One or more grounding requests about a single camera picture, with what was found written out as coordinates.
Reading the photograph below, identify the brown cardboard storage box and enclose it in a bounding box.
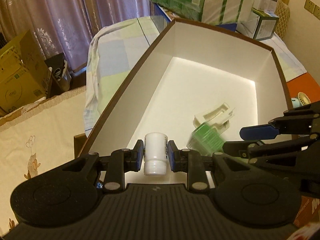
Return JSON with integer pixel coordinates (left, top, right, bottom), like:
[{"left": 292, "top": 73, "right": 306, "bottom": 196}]
[{"left": 80, "top": 19, "right": 292, "bottom": 156}]

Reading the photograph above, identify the white pill bottle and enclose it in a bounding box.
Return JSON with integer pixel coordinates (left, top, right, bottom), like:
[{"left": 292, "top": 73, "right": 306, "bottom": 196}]
[{"left": 144, "top": 132, "right": 168, "bottom": 176}]

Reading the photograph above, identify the green transparent box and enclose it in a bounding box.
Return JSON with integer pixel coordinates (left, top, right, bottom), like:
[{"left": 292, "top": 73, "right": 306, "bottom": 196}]
[{"left": 187, "top": 123, "right": 225, "bottom": 156}]

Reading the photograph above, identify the black bag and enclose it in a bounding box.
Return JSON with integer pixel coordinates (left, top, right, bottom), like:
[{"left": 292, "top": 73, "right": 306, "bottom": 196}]
[{"left": 44, "top": 53, "right": 72, "bottom": 98}]

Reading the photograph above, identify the green white carton box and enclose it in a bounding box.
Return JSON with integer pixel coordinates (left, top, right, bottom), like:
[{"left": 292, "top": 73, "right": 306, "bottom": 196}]
[{"left": 236, "top": 8, "right": 279, "bottom": 41}]

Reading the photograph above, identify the green tissue box pack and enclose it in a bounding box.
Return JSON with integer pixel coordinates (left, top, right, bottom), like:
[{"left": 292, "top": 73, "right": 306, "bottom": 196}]
[{"left": 150, "top": 0, "right": 254, "bottom": 25}]

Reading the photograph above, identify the orange printed cardboard mat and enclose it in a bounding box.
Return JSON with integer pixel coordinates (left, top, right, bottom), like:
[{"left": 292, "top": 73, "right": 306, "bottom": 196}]
[{"left": 287, "top": 73, "right": 320, "bottom": 228}]

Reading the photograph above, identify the white plastic clip holder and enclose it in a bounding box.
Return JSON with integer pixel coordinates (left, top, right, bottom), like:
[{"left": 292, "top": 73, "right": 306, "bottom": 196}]
[{"left": 193, "top": 102, "right": 235, "bottom": 133}]

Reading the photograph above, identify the cream cartoon blanket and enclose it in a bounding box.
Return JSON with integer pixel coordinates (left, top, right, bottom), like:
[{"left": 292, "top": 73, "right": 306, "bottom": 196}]
[{"left": 1, "top": 87, "right": 86, "bottom": 235}]

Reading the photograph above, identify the beige quilted cushion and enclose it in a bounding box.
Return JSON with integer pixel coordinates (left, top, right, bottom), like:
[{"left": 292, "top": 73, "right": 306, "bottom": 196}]
[{"left": 274, "top": 0, "right": 290, "bottom": 40}]

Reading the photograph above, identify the yellow cardboard box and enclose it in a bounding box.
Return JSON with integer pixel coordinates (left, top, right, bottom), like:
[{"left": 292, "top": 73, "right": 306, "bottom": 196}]
[{"left": 0, "top": 30, "right": 50, "bottom": 114}]

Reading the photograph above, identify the purple curtain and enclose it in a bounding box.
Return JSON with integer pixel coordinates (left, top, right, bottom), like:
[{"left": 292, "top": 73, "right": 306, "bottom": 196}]
[{"left": 1, "top": 0, "right": 149, "bottom": 72}]

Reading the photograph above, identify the checkered bed sheet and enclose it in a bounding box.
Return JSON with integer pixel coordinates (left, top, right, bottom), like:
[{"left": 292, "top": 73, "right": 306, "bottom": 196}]
[{"left": 84, "top": 17, "right": 306, "bottom": 137}]

